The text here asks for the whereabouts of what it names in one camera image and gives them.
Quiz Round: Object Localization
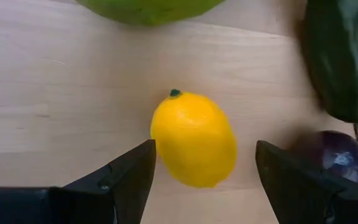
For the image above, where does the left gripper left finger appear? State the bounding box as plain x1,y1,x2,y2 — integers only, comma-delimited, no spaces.
0,139,157,224

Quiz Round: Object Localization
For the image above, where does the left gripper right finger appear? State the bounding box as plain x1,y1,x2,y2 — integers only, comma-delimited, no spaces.
255,139,358,224

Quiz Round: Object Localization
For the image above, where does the yellow lemon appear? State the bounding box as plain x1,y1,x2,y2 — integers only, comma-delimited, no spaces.
150,88,238,189

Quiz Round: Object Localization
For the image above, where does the dark green cucumber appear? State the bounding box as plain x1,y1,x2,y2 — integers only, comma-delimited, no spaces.
303,0,358,142

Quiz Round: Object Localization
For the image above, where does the purple eggplant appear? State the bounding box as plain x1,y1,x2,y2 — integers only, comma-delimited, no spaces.
290,129,358,187

